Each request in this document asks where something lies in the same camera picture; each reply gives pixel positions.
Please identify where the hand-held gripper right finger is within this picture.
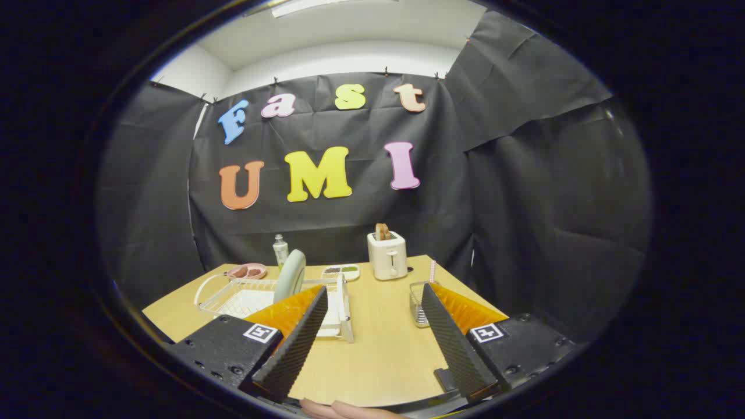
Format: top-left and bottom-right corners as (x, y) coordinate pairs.
(420, 282), (577, 403)

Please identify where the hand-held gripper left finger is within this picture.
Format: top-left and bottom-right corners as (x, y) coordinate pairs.
(168, 285), (329, 403)

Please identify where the metal wire basket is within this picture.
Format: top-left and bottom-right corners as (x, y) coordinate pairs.
(409, 281), (434, 328)

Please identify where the white wire dish rack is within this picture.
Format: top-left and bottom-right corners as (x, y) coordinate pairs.
(194, 272), (354, 344)

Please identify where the light green plate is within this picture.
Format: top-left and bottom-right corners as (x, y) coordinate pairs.
(274, 249), (307, 304)

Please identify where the pink plate with food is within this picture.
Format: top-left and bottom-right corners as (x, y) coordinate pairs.
(227, 263), (268, 280)

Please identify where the white drain tray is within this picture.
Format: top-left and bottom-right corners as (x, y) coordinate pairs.
(224, 289), (344, 338)

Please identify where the white divided food tray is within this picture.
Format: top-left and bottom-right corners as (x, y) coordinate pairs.
(321, 265), (360, 282)

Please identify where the white toaster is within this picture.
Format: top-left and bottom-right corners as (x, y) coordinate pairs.
(367, 231), (408, 281)

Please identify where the black backdrop cloth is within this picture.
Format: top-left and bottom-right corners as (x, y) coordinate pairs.
(96, 9), (652, 344)

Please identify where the ceiling light panel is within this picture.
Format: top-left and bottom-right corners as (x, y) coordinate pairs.
(271, 0), (399, 18)

